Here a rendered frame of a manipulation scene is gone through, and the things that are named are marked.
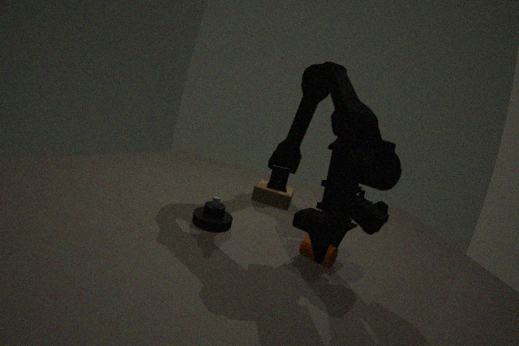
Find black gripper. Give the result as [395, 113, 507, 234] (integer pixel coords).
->
[293, 175, 362, 264]

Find orange cylinder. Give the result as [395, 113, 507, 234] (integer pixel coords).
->
[299, 236, 338, 268]

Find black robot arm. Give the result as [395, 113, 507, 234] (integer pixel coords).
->
[267, 62, 401, 235]

